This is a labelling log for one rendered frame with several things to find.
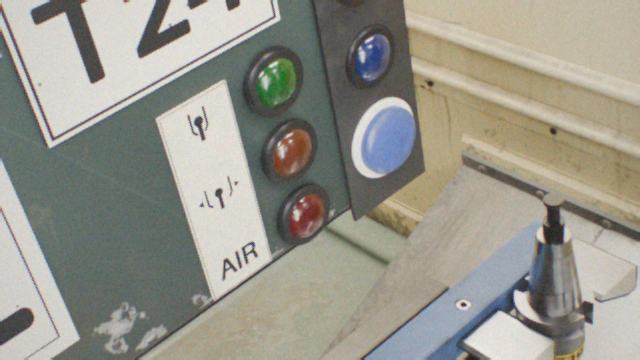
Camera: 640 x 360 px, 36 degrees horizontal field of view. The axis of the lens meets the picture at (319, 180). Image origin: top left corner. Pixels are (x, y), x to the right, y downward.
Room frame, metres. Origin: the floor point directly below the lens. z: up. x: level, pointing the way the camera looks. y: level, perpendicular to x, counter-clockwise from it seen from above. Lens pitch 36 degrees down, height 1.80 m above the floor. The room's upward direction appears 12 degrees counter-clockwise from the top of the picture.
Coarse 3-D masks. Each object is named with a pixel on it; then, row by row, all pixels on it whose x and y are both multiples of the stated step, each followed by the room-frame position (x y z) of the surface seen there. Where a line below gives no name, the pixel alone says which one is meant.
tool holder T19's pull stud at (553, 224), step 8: (544, 200) 0.57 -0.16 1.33; (552, 200) 0.57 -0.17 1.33; (560, 200) 0.57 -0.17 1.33; (552, 208) 0.57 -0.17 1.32; (544, 216) 0.58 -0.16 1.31; (552, 216) 0.57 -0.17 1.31; (560, 216) 0.58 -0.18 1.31; (544, 224) 0.57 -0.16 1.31; (552, 224) 0.57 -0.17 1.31; (560, 224) 0.57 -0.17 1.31; (544, 232) 0.57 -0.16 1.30; (552, 232) 0.57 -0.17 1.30; (560, 232) 0.56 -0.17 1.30; (552, 240) 0.57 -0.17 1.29
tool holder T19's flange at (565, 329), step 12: (588, 288) 0.58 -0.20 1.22; (516, 300) 0.58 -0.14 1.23; (588, 300) 0.56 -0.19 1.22; (516, 312) 0.57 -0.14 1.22; (528, 312) 0.56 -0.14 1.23; (576, 312) 0.55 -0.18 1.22; (588, 312) 0.56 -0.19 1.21; (528, 324) 0.56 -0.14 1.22; (540, 324) 0.55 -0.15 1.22; (552, 324) 0.55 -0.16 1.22; (564, 324) 0.54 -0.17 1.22; (576, 324) 0.54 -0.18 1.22; (552, 336) 0.55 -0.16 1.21; (564, 336) 0.55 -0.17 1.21; (576, 336) 0.55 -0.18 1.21
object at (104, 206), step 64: (0, 64) 0.27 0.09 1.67; (320, 64) 0.34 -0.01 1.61; (0, 128) 0.27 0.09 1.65; (128, 128) 0.29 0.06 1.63; (256, 128) 0.32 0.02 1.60; (320, 128) 0.33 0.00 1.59; (64, 192) 0.27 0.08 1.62; (128, 192) 0.28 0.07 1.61; (256, 192) 0.31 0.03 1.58; (64, 256) 0.27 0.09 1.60; (128, 256) 0.28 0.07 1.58; (192, 256) 0.29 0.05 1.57; (128, 320) 0.27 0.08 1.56; (192, 320) 0.29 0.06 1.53
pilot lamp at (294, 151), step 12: (300, 132) 0.32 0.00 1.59; (288, 144) 0.32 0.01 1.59; (300, 144) 0.32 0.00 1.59; (312, 144) 0.32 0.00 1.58; (276, 156) 0.31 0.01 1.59; (288, 156) 0.32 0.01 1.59; (300, 156) 0.32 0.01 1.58; (276, 168) 0.31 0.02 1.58; (288, 168) 0.31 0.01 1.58; (300, 168) 0.32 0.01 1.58
